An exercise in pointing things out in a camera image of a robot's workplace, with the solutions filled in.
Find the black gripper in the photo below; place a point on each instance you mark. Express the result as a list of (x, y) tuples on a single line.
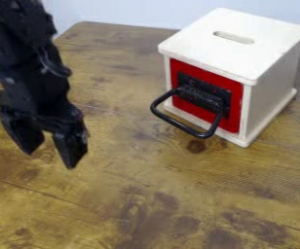
[(34, 106)]

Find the red drawer front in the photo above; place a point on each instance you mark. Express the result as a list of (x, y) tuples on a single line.
[(229, 123)]

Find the white wooden box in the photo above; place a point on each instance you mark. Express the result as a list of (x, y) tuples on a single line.
[(251, 49)]

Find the black metal drawer handle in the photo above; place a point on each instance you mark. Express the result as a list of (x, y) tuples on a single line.
[(204, 97)]

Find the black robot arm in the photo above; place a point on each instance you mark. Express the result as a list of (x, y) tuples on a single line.
[(26, 37)]

